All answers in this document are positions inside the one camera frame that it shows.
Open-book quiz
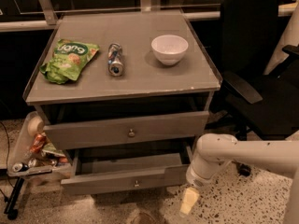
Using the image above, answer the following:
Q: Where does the clear side bin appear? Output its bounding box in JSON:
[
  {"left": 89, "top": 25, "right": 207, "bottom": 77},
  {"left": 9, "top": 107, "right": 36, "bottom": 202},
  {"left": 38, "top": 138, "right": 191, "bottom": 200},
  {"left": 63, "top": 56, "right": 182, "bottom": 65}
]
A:
[{"left": 8, "top": 112, "right": 71, "bottom": 178}]

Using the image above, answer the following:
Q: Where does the silver can in bin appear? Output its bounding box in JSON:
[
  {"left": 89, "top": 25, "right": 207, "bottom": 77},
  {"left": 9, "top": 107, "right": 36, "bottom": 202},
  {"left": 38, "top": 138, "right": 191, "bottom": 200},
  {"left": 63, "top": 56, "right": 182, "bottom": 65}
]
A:
[{"left": 12, "top": 162, "right": 29, "bottom": 173}]

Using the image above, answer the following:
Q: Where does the metal railing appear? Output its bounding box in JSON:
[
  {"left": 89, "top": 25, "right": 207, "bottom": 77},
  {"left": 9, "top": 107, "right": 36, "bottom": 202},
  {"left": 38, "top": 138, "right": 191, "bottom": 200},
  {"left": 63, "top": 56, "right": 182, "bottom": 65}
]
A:
[{"left": 0, "top": 0, "right": 299, "bottom": 33}]

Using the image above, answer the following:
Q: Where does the white bowl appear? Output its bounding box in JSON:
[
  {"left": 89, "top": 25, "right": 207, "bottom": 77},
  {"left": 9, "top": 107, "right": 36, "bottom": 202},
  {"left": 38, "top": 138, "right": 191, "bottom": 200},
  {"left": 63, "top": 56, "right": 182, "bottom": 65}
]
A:
[{"left": 151, "top": 35, "right": 189, "bottom": 65}]

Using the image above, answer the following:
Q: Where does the red soda can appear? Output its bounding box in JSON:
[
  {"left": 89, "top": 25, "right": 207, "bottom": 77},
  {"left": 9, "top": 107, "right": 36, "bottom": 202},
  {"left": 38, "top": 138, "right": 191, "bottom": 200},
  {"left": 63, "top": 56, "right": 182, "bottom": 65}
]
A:
[{"left": 29, "top": 133, "right": 46, "bottom": 153}]

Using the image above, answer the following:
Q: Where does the grey top drawer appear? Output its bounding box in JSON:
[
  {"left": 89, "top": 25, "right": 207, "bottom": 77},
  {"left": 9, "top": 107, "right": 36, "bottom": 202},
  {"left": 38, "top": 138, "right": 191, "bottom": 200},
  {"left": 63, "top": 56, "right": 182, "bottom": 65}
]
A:
[{"left": 44, "top": 111, "right": 208, "bottom": 149}]

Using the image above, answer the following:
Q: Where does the grey drawer cabinet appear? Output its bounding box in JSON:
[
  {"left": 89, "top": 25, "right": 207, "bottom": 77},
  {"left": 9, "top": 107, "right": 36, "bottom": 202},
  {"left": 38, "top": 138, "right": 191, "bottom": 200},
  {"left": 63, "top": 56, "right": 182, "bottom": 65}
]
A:
[{"left": 22, "top": 10, "right": 224, "bottom": 173}]

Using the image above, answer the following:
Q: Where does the green snack bag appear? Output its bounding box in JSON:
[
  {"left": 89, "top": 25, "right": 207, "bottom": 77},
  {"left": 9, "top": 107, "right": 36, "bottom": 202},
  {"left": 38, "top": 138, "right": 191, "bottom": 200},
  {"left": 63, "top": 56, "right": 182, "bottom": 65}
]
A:
[{"left": 39, "top": 39, "right": 100, "bottom": 84}]

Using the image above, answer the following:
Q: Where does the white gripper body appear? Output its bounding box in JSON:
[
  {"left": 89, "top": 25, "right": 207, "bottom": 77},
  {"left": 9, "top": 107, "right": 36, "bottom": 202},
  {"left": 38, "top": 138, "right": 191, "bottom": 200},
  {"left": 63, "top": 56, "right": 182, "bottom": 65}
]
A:
[{"left": 186, "top": 165, "right": 207, "bottom": 189}]

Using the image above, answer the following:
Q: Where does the black office chair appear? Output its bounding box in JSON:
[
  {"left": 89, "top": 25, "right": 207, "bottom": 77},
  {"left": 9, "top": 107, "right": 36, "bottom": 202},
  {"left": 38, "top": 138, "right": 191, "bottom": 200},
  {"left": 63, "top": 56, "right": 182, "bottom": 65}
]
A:
[{"left": 214, "top": 0, "right": 299, "bottom": 177}]

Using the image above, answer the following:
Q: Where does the crushed soda can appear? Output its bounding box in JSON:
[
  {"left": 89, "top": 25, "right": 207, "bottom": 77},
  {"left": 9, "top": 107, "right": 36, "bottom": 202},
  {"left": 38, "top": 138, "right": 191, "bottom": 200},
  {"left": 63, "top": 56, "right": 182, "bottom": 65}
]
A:
[{"left": 108, "top": 43, "right": 124, "bottom": 77}]

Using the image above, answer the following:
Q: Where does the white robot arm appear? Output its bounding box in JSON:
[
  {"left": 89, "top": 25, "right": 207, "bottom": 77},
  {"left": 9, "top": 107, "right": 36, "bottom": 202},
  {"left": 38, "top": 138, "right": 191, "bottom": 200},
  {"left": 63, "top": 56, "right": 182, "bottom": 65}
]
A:
[{"left": 186, "top": 11, "right": 299, "bottom": 224}]

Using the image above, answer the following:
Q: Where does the grey drawer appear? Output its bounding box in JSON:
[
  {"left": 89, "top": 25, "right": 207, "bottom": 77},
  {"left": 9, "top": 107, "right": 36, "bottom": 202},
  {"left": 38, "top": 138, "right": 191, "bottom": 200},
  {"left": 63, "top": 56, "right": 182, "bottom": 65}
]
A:
[
  {"left": 44, "top": 111, "right": 208, "bottom": 149},
  {"left": 62, "top": 139, "right": 192, "bottom": 195}
]

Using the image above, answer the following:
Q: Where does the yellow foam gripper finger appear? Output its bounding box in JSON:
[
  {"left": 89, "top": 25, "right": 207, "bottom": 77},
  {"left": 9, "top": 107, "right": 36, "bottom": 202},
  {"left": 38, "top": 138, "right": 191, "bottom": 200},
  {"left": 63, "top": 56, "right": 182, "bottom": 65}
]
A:
[{"left": 179, "top": 187, "right": 200, "bottom": 217}]

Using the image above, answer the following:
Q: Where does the black stand leg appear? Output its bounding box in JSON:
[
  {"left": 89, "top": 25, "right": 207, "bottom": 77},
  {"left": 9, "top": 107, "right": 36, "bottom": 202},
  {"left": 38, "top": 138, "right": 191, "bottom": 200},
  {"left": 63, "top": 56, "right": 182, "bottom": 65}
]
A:
[{"left": 4, "top": 177, "right": 24, "bottom": 220}]

